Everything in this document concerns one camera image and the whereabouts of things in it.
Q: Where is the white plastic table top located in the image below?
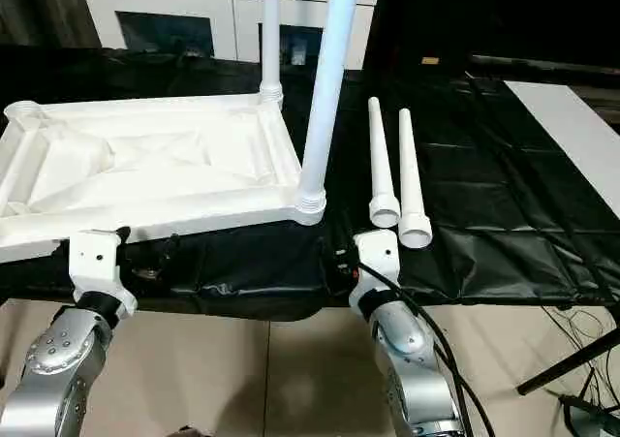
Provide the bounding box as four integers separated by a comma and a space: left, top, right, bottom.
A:
0, 91, 329, 265

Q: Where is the white plastic table leg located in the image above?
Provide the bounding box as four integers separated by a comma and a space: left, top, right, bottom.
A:
292, 0, 365, 229
366, 96, 402, 229
258, 0, 286, 109
396, 108, 435, 251

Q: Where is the black mat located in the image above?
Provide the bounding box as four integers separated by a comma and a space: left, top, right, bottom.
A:
0, 43, 620, 323

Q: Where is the grey curtain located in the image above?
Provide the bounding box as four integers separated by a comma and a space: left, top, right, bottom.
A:
0, 0, 104, 49

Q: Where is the black stand leg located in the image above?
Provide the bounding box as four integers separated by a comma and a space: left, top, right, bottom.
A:
516, 328, 620, 395

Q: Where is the white cabinet with glass doors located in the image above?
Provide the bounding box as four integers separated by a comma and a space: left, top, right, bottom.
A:
79, 0, 380, 71

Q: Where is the white flat board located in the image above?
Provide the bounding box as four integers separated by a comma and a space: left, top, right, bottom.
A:
502, 79, 620, 206

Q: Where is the black cabinet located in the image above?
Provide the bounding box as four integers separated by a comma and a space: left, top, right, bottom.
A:
366, 0, 620, 73

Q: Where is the black router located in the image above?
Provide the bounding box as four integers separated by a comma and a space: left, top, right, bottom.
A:
560, 392, 620, 437

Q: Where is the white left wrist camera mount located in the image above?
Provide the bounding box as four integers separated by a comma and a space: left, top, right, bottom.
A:
67, 227, 140, 321

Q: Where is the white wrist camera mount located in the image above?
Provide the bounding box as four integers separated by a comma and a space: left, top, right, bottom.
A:
347, 228, 404, 321
67, 227, 140, 321

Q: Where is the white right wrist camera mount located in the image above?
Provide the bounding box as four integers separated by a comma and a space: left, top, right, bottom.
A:
347, 228, 404, 321

